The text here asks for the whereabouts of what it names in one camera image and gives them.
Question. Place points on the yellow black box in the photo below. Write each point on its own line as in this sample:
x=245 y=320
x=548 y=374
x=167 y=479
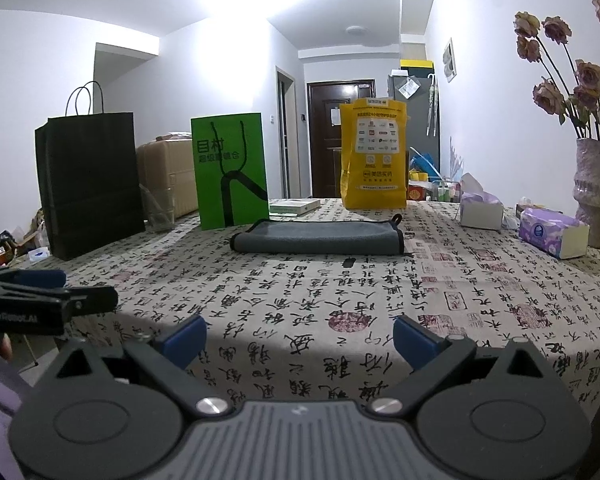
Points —
x=416 y=66

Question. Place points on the brown entrance door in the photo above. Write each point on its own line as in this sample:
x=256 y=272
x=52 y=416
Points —
x=325 y=160

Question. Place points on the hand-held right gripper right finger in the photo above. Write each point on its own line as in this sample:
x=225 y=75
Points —
x=416 y=342

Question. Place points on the brown cardboard box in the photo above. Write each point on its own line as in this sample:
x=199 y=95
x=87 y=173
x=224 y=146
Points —
x=167 y=175

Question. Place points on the bunch of dried roses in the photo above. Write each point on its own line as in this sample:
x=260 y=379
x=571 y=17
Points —
x=555 y=30

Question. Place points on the white folded umbrella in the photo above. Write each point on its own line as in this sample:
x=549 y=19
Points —
x=432 y=105

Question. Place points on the small patterned box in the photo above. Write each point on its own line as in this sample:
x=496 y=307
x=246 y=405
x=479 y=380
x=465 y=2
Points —
x=523 y=210

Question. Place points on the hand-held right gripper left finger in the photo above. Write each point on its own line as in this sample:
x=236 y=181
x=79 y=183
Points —
x=182 y=338

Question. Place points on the grey towel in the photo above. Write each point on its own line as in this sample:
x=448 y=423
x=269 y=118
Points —
x=320 y=236

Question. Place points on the round ceiling lamp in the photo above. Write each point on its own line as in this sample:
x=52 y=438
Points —
x=357 y=30

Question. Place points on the printed tablecloth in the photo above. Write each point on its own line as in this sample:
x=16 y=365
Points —
x=290 y=300

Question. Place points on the flat white green box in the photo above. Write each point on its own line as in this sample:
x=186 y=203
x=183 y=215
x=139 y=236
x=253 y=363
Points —
x=294 y=206

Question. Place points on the blue plastic bag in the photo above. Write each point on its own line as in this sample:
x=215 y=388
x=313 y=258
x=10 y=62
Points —
x=424 y=162

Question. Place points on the grey refrigerator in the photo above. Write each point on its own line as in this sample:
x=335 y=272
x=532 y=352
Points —
x=417 y=115

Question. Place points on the purple tissue pack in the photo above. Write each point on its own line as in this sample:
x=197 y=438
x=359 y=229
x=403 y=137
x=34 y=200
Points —
x=550 y=232

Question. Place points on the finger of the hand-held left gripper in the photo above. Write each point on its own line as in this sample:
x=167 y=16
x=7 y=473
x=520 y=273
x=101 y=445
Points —
x=92 y=301
x=37 y=278

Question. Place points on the yellow paper bag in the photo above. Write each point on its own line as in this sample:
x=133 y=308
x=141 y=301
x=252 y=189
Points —
x=375 y=155

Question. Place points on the wall picture frame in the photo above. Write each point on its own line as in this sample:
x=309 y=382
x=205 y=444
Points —
x=449 y=60

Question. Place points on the clear plastic container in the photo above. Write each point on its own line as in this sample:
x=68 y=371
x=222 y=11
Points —
x=158 y=210

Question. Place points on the black paper bag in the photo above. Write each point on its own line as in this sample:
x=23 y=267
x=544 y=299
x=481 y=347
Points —
x=92 y=185

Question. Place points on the green paper bag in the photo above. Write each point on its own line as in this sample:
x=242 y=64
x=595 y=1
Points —
x=230 y=170

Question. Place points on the textured ceramic vase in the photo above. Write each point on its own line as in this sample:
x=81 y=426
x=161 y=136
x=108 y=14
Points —
x=596 y=190

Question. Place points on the white tissue box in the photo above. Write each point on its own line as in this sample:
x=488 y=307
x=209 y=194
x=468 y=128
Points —
x=480 y=210

